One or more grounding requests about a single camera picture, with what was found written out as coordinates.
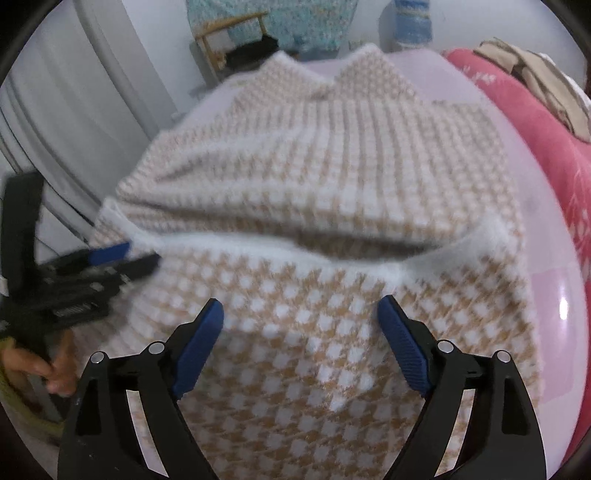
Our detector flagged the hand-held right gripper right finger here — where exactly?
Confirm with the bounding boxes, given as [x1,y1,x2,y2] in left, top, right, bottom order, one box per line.
[377,295,546,480]

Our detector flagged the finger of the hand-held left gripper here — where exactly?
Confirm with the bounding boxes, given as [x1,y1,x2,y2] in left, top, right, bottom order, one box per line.
[41,242,131,273]
[69,253,161,288]

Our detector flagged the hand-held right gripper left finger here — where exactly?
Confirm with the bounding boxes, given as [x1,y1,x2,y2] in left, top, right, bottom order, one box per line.
[58,298,225,480]

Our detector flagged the beige white checked coat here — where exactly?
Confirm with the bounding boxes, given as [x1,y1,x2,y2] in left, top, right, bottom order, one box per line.
[88,42,543,480]

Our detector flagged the beige clothes pile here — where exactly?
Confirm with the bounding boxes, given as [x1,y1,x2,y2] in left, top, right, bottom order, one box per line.
[475,38,591,139]

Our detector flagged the person's left hand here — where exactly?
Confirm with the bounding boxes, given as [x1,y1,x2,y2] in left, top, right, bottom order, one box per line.
[0,330,78,398]

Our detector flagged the white curtain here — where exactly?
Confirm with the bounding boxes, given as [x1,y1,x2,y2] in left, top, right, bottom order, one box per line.
[0,0,195,259]

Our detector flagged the wooden chair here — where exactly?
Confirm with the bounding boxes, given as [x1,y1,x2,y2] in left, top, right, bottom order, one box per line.
[194,11,271,84]

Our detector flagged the black bag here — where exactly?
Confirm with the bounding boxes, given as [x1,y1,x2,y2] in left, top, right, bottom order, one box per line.
[226,36,280,65]

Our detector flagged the pink blanket with white print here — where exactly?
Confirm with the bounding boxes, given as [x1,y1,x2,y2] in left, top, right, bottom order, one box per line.
[443,47,591,278]

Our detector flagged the teal floral cloth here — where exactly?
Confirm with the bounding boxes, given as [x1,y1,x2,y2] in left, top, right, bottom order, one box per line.
[185,0,361,51]

